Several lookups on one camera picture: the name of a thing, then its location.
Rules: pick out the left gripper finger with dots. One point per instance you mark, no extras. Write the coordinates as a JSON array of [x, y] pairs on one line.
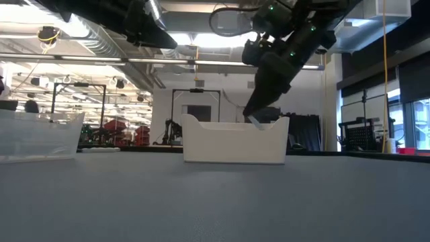
[[161, 42]]

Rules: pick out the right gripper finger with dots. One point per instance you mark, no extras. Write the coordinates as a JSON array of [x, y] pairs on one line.
[[273, 94], [258, 95]]

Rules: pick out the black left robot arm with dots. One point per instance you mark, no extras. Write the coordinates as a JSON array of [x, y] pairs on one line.
[[100, 13]]

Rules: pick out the black background robot arm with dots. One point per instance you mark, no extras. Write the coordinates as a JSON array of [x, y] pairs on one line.
[[171, 131]]

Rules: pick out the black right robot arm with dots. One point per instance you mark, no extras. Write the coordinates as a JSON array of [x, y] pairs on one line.
[[329, 13]]

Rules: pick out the ceiling light strip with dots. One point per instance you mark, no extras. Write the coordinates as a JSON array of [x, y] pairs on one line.
[[161, 61]]

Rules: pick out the black curtain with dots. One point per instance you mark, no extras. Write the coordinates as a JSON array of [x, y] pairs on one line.
[[305, 134]]

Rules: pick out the white plastic bin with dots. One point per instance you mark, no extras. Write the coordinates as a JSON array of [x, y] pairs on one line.
[[235, 148]]

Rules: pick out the red tool cabinet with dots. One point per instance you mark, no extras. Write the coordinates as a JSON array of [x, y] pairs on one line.
[[114, 129], [142, 134]]

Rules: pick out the black perforated cart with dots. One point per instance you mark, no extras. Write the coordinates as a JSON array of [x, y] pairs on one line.
[[359, 138]]

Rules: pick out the blue-grey table mat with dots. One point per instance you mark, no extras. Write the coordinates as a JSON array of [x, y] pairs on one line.
[[215, 201]]

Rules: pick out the white cup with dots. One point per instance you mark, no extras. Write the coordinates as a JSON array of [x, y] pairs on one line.
[[391, 146]]

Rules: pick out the red box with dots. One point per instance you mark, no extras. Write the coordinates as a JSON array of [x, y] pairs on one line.
[[406, 151]]

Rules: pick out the clear plastic bin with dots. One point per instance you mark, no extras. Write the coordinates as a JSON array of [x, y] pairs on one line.
[[33, 138]]

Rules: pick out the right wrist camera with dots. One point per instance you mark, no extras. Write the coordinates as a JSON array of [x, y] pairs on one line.
[[252, 52]]

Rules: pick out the black station frame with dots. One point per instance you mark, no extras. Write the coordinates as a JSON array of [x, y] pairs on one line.
[[104, 101]]

